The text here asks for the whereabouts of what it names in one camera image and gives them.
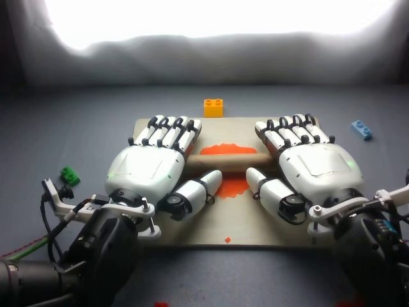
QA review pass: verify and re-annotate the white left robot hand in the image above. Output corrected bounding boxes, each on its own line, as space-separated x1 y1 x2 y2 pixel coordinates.
104 114 224 222

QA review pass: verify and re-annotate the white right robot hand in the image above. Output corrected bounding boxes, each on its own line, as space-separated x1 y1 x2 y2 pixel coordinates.
244 113 366 226

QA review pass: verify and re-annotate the wooden rolling pin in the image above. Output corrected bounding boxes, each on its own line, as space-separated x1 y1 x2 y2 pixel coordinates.
184 152 282 175

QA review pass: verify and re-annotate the blue toy brick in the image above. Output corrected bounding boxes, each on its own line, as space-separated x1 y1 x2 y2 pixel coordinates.
350 120 374 141

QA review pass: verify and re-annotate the green toy brick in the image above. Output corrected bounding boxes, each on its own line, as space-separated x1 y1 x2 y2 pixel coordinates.
59 165 81 188

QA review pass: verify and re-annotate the orange play dough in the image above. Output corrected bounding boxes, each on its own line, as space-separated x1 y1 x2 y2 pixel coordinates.
199 143 258 201

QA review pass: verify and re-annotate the grey table cloth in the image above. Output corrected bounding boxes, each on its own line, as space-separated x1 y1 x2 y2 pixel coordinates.
0 83 409 307

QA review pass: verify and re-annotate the yellow toy brick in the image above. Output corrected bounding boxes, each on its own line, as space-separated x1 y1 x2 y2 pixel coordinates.
203 98 224 118

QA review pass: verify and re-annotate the light wooden board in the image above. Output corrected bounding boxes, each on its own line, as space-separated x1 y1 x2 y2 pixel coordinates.
130 116 323 249

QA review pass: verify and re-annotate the white backdrop sheet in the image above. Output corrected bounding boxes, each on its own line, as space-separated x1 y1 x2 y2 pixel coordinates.
0 0 409 87

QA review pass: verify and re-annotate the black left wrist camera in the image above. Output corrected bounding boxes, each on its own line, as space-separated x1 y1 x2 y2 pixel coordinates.
57 184 75 201

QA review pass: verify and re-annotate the green red braided cable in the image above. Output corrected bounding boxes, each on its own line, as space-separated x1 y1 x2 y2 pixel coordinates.
0 235 49 260

